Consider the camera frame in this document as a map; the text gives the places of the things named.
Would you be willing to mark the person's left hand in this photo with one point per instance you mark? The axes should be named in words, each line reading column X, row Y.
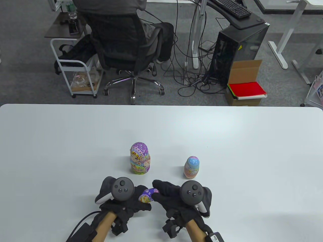
column 133, row 206

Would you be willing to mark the person's right hand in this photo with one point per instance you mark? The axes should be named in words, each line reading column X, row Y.
column 169, row 194

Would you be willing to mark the small purple Russian doll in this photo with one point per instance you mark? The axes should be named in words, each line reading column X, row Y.
column 147, row 196

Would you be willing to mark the blue white floral Russian doll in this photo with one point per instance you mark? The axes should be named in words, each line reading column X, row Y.
column 191, row 167

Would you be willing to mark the largest multicoloured Russian doll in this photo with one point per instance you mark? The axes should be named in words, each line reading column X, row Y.
column 140, row 158

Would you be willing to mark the person's right forearm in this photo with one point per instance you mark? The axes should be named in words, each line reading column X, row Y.
column 195, row 230

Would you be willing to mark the person's left forearm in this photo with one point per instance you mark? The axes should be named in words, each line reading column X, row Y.
column 103, row 227

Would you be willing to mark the black white tracking controller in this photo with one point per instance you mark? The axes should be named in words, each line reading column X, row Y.
column 123, row 189
column 193, row 191

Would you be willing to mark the black sensor box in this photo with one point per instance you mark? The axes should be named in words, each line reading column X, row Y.
column 82, row 232
column 214, row 238

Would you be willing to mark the white power strip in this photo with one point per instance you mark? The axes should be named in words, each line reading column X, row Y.
column 186, row 73

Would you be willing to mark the red folder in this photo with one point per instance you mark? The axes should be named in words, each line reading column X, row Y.
column 247, row 89

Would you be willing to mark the clear plastic bag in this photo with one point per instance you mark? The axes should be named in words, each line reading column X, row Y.
column 79, row 80

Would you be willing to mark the cardboard box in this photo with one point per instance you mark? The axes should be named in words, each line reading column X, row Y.
column 244, row 70

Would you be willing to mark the white rolling cart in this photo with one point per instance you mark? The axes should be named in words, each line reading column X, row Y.
column 75, row 68

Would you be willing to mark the white desk leg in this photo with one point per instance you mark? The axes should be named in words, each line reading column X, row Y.
column 195, row 37
column 277, row 54

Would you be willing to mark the black computer tower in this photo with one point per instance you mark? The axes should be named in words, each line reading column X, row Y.
column 239, row 50

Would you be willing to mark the black mesh office chair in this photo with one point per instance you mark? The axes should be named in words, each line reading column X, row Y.
column 118, row 37

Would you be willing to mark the black backpack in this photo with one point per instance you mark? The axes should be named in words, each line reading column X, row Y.
column 80, row 50

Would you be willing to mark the grey desk leg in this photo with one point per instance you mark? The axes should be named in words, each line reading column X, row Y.
column 300, row 70

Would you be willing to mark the white paper bag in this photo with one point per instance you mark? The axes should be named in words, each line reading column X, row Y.
column 318, row 88

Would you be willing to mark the black curved desk top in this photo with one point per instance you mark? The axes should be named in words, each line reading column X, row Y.
column 247, row 22

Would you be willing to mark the black smartphone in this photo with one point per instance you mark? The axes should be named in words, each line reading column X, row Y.
column 74, row 27

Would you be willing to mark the dark brown side table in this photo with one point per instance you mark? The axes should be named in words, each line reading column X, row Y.
column 56, row 30

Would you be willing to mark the black keyboard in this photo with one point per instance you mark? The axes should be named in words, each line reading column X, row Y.
column 234, row 8

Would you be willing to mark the clear green label water bottle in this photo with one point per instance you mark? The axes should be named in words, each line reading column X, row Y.
column 71, row 7

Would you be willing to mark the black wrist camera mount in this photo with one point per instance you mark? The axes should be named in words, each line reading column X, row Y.
column 119, row 225
column 171, row 228

